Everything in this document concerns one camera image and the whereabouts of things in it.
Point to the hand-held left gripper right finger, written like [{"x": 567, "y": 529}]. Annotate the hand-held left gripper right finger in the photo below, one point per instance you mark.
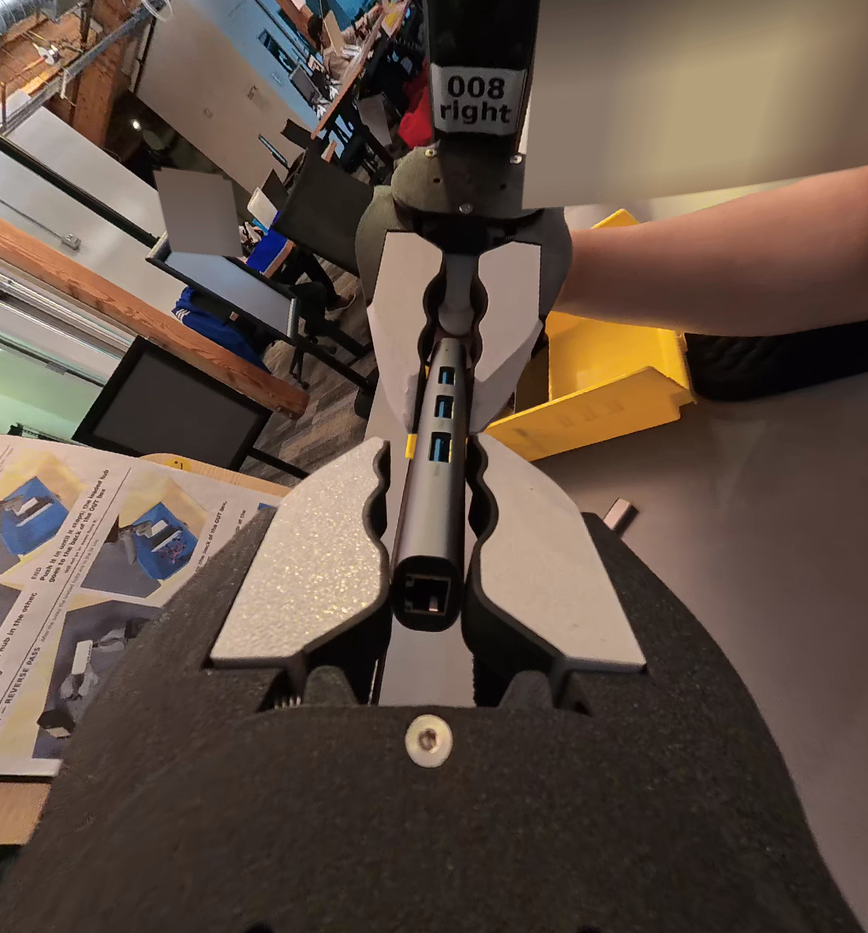
[{"x": 550, "y": 576}]

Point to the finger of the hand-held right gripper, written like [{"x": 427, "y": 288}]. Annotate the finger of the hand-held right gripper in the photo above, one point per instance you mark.
[
  {"x": 514, "y": 306},
  {"x": 401, "y": 306}
]

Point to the wooden ceiling beam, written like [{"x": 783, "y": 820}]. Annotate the wooden ceiling beam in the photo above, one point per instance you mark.
[{"x": 77, "y": 270}]

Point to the grey usb hub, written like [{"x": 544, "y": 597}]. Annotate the grey usb hub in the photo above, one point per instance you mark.
[{"x": 430, "y": 510}]

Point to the blue striped jacket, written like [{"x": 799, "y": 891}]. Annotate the blue striped jacket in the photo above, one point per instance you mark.
[{"x": 208, "y": 328}]

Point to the yellow plastic bin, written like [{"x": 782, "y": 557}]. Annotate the yellow plastic bin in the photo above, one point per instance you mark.
[{"x": 609, "y": 379}]

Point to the large black panel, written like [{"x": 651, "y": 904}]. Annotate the large black panel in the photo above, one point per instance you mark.
[{"x": 324, "y": 204}]

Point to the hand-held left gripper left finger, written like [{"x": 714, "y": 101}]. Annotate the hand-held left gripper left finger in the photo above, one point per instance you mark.
[{"x": 310, "y": 576}]

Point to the black monitor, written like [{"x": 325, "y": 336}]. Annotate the black monitor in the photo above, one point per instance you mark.
[{"x": 171, "y": 408}]

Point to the printed instruction sheet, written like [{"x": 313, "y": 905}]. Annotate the printed instruction sheet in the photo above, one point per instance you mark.
[{"x": 77, "y": 510}]

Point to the framed screen on stand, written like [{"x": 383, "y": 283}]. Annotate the framed screen on stand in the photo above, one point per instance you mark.
[{"x": 237, "y": 291}]

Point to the person's right forearm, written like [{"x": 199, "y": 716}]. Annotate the person's right forearm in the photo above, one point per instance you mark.
[{"x": 733, "y": 270}]

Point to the instruction sheet on stand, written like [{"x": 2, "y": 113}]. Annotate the instruction sheet on stand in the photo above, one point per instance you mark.
[{"x": 4, "y": 809}]

